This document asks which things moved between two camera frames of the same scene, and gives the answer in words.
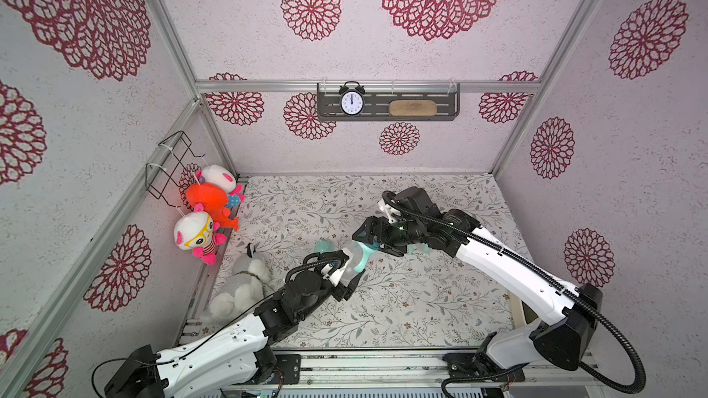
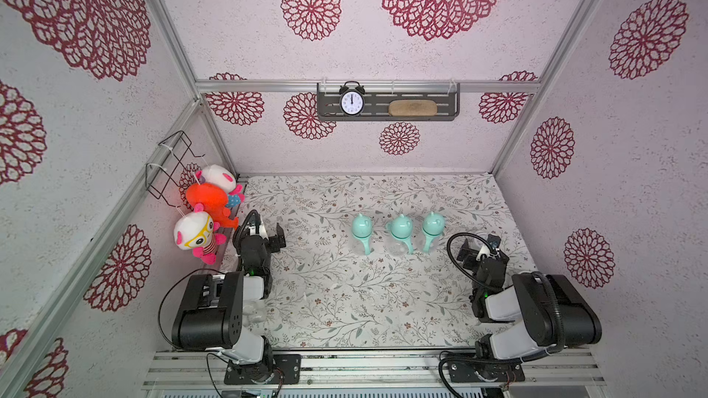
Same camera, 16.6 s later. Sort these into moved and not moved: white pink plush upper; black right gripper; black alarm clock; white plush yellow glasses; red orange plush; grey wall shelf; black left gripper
Moved: black left gripper; black right gripper
Not moved: white plush yellow glasses; grey wall shelf; red orange plush; black alarm clock; white pink plush upper
